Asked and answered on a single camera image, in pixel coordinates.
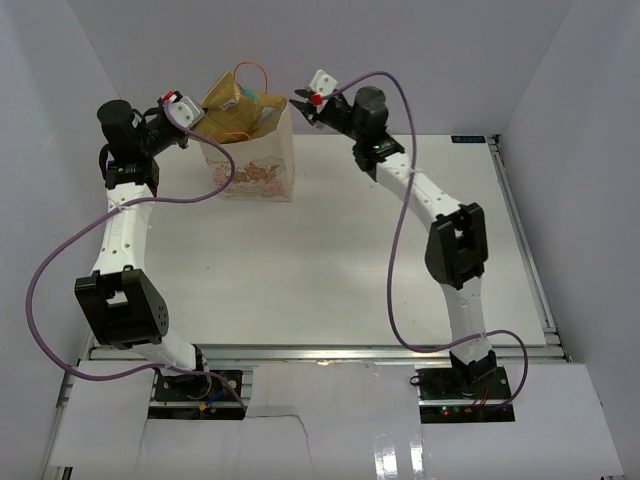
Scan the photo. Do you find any large brown snack bag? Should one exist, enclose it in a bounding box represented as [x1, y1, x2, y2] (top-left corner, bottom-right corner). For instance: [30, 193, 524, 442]
[194, 71, 286, 144]

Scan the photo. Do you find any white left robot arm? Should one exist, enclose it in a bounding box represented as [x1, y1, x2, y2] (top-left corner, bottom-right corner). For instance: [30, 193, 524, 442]
[74, 92, 212, 399]

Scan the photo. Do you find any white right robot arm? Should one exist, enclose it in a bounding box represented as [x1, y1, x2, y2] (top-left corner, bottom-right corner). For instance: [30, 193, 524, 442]
[291, 86, 496, 399]

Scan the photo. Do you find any printed paper gift bag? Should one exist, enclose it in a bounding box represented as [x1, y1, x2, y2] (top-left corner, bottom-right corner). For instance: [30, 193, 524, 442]
[211, 87, 295, 202]

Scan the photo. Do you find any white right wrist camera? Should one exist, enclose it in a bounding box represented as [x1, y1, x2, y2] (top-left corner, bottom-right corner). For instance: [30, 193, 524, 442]
[308, 69, 338, 107]

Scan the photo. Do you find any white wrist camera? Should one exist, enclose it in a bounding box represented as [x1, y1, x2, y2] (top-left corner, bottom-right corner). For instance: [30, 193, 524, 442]
[160, 91, 205, 129]
[308, 69, 338, 107]

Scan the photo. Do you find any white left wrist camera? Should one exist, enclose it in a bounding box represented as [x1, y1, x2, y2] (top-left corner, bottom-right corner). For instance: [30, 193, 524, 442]
[160, 91, 205, 129]

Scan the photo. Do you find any aluminium table frame rail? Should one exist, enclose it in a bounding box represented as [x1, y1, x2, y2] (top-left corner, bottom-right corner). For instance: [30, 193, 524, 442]
[88, 345, 565, 362]

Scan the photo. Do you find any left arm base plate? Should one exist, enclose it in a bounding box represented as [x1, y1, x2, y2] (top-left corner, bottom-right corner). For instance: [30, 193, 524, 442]
[148, 374, 245, 421]

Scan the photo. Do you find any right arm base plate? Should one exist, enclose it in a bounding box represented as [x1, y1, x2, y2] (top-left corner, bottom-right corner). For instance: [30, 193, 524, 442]
[409, 367, 515, 425]

